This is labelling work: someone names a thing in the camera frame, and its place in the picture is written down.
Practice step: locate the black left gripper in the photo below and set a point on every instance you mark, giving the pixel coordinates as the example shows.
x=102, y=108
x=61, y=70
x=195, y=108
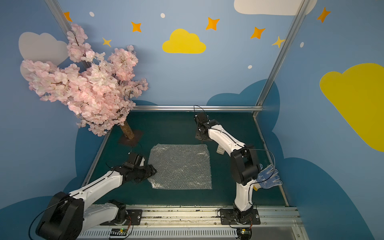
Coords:
x=147, y=172

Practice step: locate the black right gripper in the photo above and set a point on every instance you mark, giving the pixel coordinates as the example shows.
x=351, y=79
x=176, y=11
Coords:
x=199, y=132

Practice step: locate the clear bubble wrap sheet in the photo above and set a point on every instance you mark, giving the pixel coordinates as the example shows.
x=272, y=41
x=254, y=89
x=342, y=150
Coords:
x=181, y=167

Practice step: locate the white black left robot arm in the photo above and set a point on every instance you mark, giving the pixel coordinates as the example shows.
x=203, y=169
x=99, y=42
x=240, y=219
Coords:
x=69, y=215

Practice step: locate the white tape dispenser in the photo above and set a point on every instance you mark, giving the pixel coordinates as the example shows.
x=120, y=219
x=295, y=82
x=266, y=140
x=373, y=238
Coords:
x=220, y=150

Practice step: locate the left small electronics board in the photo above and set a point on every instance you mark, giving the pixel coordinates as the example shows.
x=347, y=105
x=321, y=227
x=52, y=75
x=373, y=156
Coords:
x=118, y=234

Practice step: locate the small electronics board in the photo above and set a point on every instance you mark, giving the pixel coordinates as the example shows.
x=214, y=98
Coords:
x=243, y=234
x=118, y=234

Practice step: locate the blue dotted work glove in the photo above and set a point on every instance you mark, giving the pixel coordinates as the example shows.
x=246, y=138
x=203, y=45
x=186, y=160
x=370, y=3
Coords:
x=268, y=178

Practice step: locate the pink cherry blossom tree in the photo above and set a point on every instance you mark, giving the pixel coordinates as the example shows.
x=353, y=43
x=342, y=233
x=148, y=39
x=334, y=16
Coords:
x=99, y=91

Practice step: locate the right small electronics board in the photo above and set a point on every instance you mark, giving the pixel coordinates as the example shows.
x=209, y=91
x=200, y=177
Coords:
x=243, y=234

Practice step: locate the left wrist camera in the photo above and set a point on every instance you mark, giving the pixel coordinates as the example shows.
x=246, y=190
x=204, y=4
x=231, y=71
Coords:
x=135, y=161

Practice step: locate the back aluminium frame rail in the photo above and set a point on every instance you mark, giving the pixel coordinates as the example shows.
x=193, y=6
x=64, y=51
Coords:
x=153, y=108

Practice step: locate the right side table rail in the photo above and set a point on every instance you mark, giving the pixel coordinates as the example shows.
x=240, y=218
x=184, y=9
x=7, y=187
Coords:
x=270, y=156

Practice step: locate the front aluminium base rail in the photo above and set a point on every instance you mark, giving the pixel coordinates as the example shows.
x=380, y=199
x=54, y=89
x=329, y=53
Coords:
x=204, y=223

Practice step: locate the right aluminium corner post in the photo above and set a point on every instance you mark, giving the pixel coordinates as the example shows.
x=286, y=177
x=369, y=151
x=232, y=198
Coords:
x=290, y=37

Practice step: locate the aluminium corner post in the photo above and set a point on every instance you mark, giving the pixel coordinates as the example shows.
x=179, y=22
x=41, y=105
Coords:
x=59, y=15
x=290, y=37

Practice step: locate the left aluminium corner post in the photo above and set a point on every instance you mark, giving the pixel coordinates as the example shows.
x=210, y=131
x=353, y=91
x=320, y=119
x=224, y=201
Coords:
x=59, y=15

